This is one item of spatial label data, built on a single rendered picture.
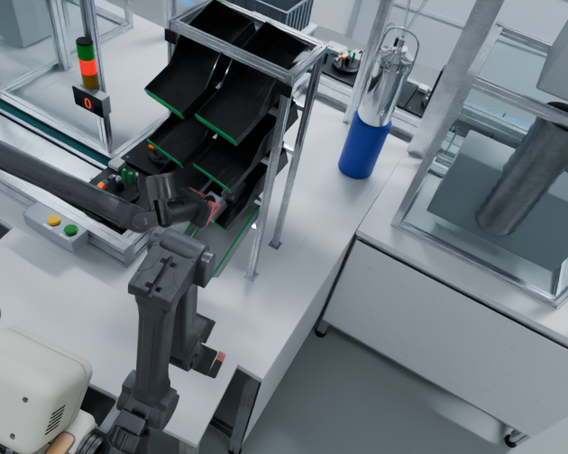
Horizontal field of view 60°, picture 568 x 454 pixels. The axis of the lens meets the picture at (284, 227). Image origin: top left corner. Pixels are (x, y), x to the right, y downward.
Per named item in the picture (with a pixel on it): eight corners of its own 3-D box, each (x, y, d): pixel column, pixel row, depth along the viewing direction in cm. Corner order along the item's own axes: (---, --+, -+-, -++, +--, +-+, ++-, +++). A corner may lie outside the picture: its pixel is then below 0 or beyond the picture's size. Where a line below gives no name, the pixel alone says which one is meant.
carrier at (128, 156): (172, 190, 178) (172, 165, 169) (120, 161, 183) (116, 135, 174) (210, 155, 194) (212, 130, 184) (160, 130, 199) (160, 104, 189)
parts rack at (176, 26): (252, 282, 169) (294, 81, 109) (166, 232, 177) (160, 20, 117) (282, 243, 182) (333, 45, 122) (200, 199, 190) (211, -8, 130)
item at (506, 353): (515, 451, 234) (643, 376, 170) (312, 333, 257) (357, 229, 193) (537, 342, 277) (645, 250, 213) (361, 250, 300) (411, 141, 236)
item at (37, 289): (196, 448, 135) (196, 444, 132) (-74, 314, 146) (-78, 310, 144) (288, 265, 180) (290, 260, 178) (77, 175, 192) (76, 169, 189)
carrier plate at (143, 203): (124, 233, 162) (123, 230, 161) (68, 201, 167) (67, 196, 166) (169, 192, 177) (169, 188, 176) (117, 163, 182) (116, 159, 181)
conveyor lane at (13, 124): (127, 249, 169) (124, 231, 162) (-50, 146, 187) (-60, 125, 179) (178, 202, 187) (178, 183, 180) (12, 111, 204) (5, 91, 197)
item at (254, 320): (261, 383, 149) (262, 379, 147) (-88, 168, 180) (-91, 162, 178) (408, 146, 238) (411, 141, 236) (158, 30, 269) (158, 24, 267)
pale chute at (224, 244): (218, 277, 153) (211, 277, 149) (188, 253, 157) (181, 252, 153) (268, 203, 149) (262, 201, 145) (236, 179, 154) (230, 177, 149)
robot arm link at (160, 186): (130, 226, 120) (133, 230, 112) (121, 179, 118) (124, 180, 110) (178, 217, 124) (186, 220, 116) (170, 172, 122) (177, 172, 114)
